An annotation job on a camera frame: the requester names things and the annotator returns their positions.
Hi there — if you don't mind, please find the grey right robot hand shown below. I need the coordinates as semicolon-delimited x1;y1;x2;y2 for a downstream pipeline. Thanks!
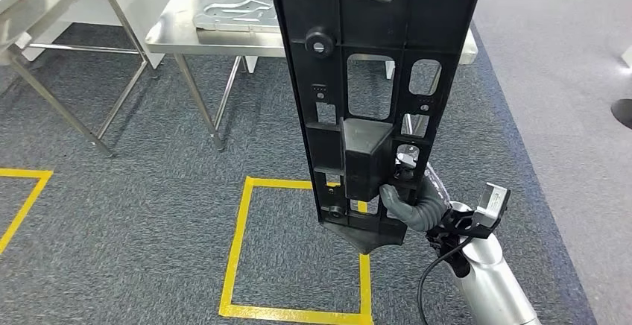
379;145;452;223

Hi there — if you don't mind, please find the black plastic mounting plate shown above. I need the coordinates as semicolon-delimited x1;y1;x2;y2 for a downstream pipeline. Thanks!
268;0;485;256

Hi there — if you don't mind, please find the stainless steel workbench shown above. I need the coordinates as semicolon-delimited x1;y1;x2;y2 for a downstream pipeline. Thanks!
144;0;479;152

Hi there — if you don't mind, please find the black round floor base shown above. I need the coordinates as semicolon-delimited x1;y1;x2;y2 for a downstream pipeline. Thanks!
610;98;632;130

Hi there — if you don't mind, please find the grey metal fixture plate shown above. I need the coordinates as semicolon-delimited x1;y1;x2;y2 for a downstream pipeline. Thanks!
192;0;282;34

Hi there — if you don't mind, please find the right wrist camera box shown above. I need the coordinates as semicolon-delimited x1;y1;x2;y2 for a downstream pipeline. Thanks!
426;182;512;259

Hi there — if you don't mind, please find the black camera cable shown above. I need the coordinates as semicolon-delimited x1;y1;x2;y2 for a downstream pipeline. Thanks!
417;236;475;325

